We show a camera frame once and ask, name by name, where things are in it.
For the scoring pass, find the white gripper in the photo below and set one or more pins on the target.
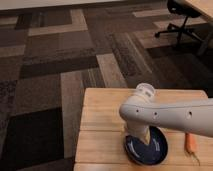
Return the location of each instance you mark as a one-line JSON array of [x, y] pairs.
[[137, 130]]

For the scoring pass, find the dark blue ceramic bowl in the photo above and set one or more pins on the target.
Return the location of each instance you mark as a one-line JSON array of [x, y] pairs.
[[152, 154]]

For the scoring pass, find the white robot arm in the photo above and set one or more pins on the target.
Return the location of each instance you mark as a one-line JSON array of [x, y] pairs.
[[139, 113]]

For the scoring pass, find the white paper cup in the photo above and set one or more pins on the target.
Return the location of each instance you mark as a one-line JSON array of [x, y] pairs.
[[145, 89]]

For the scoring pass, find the orange carrot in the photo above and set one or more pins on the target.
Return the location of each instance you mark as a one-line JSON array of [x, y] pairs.
[[191, 146]]

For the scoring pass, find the wooden desk top corner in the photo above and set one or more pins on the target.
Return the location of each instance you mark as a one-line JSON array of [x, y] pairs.
[[205, 7]]

